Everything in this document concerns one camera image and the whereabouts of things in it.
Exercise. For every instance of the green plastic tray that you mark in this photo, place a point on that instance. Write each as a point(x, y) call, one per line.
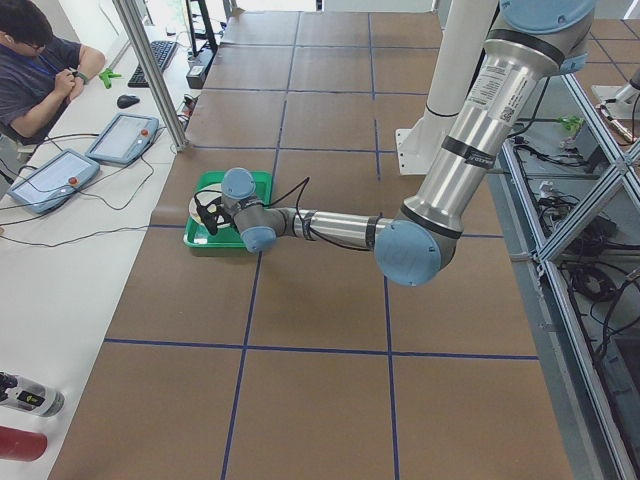
point(208, 188)

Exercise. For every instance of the black computer box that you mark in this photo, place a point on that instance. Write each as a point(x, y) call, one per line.
point(199, 67)

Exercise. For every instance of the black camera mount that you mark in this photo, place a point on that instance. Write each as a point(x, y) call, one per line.
point(205, 199)

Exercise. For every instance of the seated person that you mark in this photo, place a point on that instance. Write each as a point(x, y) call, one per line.
point(41, 74)

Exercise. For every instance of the black computer mouse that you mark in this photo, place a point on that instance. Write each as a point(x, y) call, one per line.
point(126, 101)

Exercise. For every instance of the near blue teach pendant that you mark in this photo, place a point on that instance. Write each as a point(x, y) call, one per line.
point(52, 184)

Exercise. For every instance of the white round plate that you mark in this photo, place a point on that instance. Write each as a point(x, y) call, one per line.
point(220, 225)

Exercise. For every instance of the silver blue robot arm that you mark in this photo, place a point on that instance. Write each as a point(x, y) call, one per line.
point(528, 41)

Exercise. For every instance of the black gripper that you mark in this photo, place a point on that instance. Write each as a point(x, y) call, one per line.
point(220, 216)

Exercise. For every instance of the green plastic clamp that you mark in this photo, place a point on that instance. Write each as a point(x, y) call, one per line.
point(107, 76)

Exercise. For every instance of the white pedestal column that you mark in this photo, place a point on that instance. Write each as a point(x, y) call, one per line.
point(458, 62)

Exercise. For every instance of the blue teach pendant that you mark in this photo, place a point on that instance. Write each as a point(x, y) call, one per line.
point(124, 139)
point(52, 184)

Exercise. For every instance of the aluminium frame post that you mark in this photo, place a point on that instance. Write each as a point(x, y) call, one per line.
point(134, 28)

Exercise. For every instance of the far blue teach pendant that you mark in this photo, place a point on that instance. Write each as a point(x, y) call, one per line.
point(124, 139)

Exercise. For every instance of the red bottle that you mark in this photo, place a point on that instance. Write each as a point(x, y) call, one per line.
point(21, 445)

